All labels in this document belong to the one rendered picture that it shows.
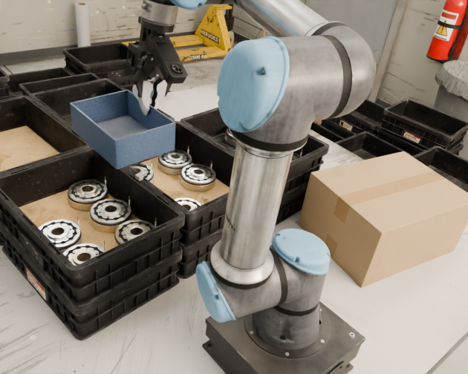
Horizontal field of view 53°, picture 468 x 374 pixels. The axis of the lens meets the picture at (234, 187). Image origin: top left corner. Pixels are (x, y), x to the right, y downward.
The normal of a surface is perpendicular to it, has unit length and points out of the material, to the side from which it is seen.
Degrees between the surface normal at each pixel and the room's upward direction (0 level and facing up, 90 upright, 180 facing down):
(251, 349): 2
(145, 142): 90
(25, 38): 90
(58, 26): 90
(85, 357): 0
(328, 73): 59
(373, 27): 90
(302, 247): 6
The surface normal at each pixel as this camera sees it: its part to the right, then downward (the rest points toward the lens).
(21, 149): 0.12, -0.82
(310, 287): 0.43, 0.52
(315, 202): -0.86, 0.19
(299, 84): 0.43, 0.22
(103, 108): 0.66, 0.48
